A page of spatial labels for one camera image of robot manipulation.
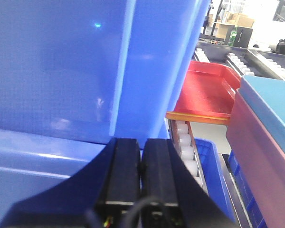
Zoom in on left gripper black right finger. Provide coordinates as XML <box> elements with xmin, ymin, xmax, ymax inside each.
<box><xmin>142</xmin><ymin>139</ymin><xmax>236</xmax><ymax>228</ymax></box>

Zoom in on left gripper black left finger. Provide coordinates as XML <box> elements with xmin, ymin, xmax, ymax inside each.
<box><xmin>0</xmin><ymin>138</ymin><xmax>140</xmax><ymax>228</ymax></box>

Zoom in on pink plastic box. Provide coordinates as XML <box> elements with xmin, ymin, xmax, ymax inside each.
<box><xmin>226</xmin><ymin>92</ymin><xmax>285</xmax><ymax>228</ymax></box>

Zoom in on light blue plastic box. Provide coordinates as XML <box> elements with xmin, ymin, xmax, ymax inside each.
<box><xmin>239</xmin><ymin>76</ymin><xmax>285</xmax><ymax>154</ymax></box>

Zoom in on metal roller conveyor shelf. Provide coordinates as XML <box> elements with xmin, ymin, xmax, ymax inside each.
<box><xmin>169</xmin><ymin>42</ymin><xmax>285</xmax><ymax>228</ymax></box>

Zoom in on cardboard boxes in background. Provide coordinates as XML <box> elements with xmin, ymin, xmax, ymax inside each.
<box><xmin>213</xmin><ymin>12</ymin><xmax>255</xmax><ymax>39</ymax></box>

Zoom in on blue crate below rollers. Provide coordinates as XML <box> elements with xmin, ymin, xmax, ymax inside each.
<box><xmin>194</xmin><ymin>138</ymin><xmax>267</xmax><ymax>228</ymax></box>

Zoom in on red plastic tray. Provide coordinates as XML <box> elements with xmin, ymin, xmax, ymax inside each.
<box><xmin>166</xmin><ymin>61</ymin><xmax>240</xmax><ymax>126</ymax></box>

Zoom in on large blue crate beside conveyor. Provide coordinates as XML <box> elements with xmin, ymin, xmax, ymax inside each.
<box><xmin>0</xmin><ymin>0</ymin><xmax>209</xmax><ymax>220</ymax></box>

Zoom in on green plastic bottle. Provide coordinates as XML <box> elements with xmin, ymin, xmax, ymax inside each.
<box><xmin>228</xmin><ymin>26</ymin><xmax>238</xmax><ymax>47</ymax></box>

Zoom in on black hanging cable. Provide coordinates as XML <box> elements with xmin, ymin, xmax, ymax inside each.
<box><xmin>125</xmin><ymin>196</ymin><xmax>164</xmax><ymax>228</ymax></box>

